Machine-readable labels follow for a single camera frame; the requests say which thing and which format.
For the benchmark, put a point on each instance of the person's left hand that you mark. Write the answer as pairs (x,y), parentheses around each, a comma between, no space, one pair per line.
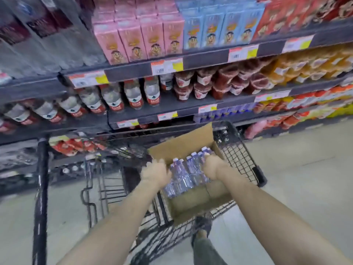
(155,173)

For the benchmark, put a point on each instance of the person's right hand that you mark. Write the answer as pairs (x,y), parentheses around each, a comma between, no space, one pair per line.
(216,168)

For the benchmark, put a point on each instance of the group of small water bottles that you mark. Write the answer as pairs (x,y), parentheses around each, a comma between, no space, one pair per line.
(190,171)

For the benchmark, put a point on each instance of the brown cardboard box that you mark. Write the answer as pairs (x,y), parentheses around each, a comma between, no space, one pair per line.
(193,201)

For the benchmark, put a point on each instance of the dark grey metal shelf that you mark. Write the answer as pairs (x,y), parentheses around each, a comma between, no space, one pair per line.
(206,61)

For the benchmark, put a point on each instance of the person's left forearm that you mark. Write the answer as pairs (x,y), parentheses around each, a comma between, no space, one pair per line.
(115,231)

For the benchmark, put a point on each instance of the person's right forearm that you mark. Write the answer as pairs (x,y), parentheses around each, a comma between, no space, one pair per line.
(275,226)

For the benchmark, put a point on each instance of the person's dark right sandal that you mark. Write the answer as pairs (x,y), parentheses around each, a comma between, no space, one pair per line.
(205,222)

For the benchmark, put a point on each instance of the white yellow price tag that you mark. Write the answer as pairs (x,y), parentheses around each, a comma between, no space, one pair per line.
(263,97)
(88,79)
(281,95)
(208,108)
(128,123)
(297,44)
(167,115)
(243,53)
(166,67)

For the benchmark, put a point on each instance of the row of red label bottles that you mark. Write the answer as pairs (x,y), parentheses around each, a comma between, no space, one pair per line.
(113,97)

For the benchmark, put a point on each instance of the group of dark red jars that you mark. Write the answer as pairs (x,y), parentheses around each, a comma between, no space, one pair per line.
(220,80)

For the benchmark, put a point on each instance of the group of dark capped bottles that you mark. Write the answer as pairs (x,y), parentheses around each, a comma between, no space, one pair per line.
(66,171)

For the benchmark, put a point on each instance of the group of red packaged bottles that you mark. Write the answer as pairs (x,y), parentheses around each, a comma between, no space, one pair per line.
(69,147)

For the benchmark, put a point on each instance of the stack of pink drink cartons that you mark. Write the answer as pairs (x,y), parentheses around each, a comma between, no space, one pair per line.
(129,41)

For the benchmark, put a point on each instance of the stack of blue drink cartons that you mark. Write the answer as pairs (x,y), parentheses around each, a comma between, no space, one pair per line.
(220,27)

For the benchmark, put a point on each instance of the group of maroon label bottles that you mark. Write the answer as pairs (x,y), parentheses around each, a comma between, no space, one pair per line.
(55,38)

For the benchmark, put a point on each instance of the stack of red drink cartons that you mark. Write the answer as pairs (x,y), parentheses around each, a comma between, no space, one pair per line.
(297,13)

